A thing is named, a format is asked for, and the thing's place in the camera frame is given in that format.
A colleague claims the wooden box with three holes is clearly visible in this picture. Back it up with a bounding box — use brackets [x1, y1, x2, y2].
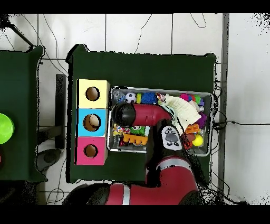
[74, 78, 111, 166]

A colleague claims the black and white soccer ball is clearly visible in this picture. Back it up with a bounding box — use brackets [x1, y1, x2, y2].
[124, 92, 137, 104]

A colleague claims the green spiky ball with eyes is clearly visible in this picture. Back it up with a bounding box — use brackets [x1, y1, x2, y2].
[129, 126, 146, 137]

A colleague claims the blue spiky rubber ball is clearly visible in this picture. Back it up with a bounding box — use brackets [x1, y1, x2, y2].
[140, 92, 158, 105]

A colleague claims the clear plastic bottle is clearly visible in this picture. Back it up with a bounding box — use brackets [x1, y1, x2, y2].
[112, 89, 125, 103]

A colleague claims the orange toy building brick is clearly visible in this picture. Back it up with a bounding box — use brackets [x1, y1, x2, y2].
[122, 133, 148, 146]

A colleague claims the beige round toy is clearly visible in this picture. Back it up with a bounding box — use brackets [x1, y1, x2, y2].
[88, 114, 101, 130]

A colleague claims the cream knitted cloth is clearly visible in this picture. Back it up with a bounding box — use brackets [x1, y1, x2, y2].
[163, 93, 202, 138]

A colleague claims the purple rubber toy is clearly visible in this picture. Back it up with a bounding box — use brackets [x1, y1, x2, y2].
[197, 111, 207, 129]

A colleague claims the yellow smooth ball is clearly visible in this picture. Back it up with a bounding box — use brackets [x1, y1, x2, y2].
[191, 134, 204, 147]

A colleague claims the grey round stand base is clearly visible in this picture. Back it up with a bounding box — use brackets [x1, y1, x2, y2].
[35, 148, 63, 173]

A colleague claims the dark green side table cloth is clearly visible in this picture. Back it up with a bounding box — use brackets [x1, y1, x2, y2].
[0, 45, 48, 183]

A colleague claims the bright green bowl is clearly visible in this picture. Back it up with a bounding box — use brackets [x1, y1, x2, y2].
[0, 113, 15, 145]

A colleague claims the black tripod pole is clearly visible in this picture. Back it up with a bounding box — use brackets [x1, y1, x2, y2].
[0, 14, 35, 48]

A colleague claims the shallow wire mesh bin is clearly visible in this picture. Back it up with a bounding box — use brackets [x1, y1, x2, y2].
[107, 86, 214, 157]

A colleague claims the black power cable with plug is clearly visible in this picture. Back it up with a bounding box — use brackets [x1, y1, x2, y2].
[211, 120, 270, 129]

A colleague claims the grey metal rail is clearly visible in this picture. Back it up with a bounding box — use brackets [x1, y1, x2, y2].
[217, 13, 230, 204]

